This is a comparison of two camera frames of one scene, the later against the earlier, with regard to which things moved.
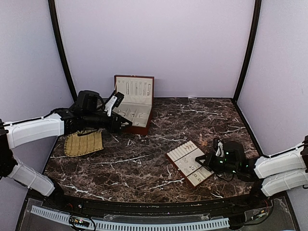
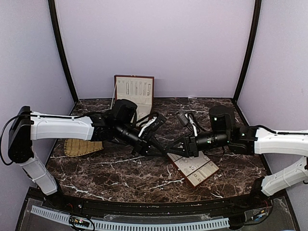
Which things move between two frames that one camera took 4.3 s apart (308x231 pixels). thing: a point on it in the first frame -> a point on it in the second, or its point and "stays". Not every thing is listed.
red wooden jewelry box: x=136 y=104 stays
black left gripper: x=114 y=127 -> x=143 y=145
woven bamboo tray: x=76 y=145 stays
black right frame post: x=257 y=13 stays
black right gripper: x=208 y=163 -> x=190 y=147
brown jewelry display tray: x=183 y=159 stays
